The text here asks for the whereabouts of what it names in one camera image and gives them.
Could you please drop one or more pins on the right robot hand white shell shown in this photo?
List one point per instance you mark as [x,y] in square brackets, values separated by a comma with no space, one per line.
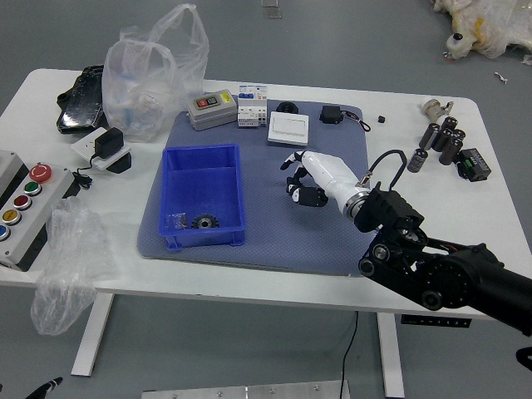
[328,170]

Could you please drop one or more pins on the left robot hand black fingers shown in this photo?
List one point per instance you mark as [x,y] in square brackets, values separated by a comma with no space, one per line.
[43,388]

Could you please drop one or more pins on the big black gear nut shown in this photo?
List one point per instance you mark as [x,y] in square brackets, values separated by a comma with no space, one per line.
[205,222]

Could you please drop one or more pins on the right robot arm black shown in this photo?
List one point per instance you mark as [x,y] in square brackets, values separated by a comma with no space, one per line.
[440,274]

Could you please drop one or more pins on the blue plastic box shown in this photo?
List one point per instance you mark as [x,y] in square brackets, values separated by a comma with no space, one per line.
[203,187]

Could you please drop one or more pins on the grey control box coloured buttons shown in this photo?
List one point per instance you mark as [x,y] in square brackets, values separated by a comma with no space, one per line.
[29,216]

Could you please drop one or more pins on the white table leg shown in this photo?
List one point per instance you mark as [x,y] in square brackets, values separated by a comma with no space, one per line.
[390,357]
[93,336]

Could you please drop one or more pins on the blue-grey padded mat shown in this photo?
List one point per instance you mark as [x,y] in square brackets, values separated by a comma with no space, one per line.
[282,232]

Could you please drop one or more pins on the white circuit breaker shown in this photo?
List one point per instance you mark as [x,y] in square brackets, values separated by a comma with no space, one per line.
[251,108]

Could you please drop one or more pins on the white lamp socket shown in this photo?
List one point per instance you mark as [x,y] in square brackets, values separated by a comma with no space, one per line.
[434,109]

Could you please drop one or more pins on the crumpled clear plastic bag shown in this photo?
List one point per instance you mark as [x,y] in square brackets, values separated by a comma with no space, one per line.
[70,262]

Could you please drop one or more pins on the black module with green terminal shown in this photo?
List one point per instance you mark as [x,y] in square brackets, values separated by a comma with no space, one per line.
[474,164]

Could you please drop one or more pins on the small clear bag of screws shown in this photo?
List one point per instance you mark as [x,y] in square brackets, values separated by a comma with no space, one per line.
[178,221]

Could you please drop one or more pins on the clear plastic piece on floor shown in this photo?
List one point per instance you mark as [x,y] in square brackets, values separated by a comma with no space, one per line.
[272,9]

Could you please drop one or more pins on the black table control panel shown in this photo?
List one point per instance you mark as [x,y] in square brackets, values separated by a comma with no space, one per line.
[436,321]

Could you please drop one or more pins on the white paper scrap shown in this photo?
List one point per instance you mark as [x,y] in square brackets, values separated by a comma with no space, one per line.
[500,77]

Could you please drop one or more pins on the silver metal plate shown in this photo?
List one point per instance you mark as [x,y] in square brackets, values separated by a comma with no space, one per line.
[245,391]

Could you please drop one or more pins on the large clear plastic bag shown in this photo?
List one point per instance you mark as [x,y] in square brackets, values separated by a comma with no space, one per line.
[141,91]

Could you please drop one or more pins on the plastic-wrapped yellow white toy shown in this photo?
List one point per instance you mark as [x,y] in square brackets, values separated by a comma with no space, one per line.
[490,25]

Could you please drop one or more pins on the black power adapter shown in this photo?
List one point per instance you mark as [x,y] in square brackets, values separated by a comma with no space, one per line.
[109,142]

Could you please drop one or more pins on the white socket plate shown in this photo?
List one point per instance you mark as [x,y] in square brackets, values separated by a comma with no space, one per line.
[83,147]

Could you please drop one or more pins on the black plastic tray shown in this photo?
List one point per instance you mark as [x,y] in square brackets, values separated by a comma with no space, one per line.
[81,104]

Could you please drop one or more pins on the black robot body part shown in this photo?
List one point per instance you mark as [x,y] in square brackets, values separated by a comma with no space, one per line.
[525,356]

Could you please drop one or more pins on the white wall switch panel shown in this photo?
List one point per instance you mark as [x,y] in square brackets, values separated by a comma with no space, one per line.
[289,129]

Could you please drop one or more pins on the grey two-button switch box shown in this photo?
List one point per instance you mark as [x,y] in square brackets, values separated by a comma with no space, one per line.
[212,110]

